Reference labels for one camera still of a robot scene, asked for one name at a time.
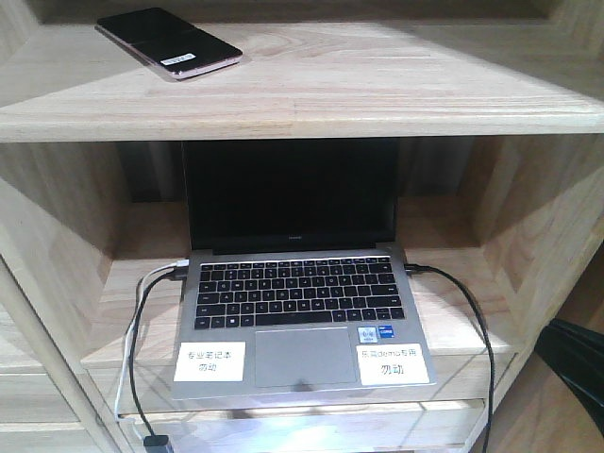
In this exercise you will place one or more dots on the wooden shelf desk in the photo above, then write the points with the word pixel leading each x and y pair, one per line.
pixel 523 78

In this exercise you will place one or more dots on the grey usb hub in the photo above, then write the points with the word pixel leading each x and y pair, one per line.
pixel 157 444

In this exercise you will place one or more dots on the black smartphone with sticker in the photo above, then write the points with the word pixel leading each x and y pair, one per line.
pixel 177 47

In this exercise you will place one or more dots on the silver laptop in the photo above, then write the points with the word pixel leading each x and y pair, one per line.
pixel 296 284

